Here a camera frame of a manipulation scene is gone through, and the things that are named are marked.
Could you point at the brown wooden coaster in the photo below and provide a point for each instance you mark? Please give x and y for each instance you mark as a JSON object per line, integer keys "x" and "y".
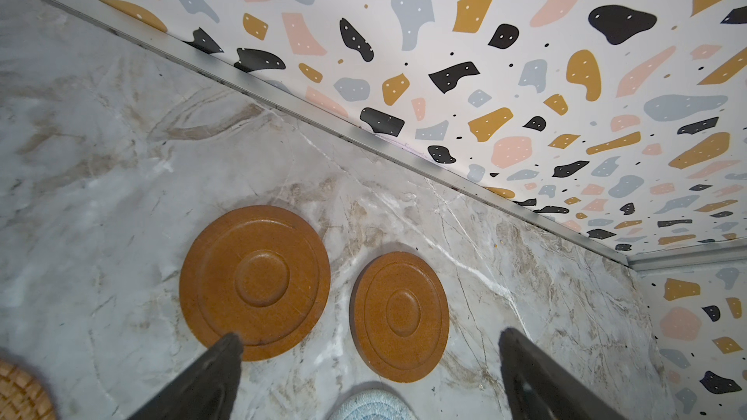
{"x": 399, "y": 317}
{"x": 260, "y": 272}

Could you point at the woven rattan coaster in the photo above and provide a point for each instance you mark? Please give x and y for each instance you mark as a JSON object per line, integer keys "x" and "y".
{"x": 22, "y": 396}

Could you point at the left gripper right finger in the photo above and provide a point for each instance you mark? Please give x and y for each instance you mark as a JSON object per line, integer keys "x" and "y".
{"x": 538, "y": 388}

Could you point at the light blue round coaster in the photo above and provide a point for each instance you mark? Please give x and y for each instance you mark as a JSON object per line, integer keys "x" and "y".
{"x": 371, "y": 405}

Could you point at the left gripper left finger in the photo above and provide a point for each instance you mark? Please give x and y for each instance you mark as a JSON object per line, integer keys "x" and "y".
{"x": 205, "y": 390}

